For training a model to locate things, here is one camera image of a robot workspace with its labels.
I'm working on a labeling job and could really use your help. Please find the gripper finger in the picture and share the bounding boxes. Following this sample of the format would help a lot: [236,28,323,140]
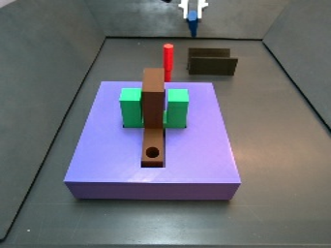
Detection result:
[179,0,188,19]
[196,0,208,20]

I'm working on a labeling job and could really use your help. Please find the blue hexagonal peg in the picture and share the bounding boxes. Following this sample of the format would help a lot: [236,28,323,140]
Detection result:
[185,11,197,38]

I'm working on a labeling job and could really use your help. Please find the black angle fixture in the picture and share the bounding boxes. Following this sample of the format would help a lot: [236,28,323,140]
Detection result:
[187,47,237,76]

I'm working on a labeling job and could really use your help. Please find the red hexagonal peg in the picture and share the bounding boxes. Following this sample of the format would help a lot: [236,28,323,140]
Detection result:
[163,44,175,82]

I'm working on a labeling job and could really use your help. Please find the green U-shaped block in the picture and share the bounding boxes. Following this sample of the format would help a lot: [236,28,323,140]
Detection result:
[119,88,188,129]

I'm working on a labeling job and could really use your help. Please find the brown L-shaped block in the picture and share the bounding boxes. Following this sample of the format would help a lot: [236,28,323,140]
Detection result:
[141,68,165,168]

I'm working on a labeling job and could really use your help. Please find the purple base block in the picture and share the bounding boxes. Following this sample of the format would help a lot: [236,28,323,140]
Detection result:
[64,81,240,200]

